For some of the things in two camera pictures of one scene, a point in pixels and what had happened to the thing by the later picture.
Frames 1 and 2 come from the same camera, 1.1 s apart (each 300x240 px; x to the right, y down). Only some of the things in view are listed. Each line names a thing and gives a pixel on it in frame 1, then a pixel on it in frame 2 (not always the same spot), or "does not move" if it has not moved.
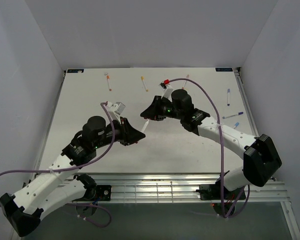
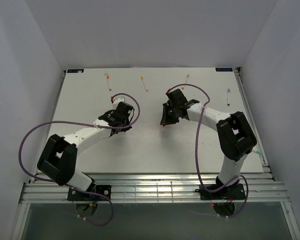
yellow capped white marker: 143,80 does not move
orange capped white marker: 108,82 does not move
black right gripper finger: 154,111 -> 168,117
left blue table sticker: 75,71 does not move
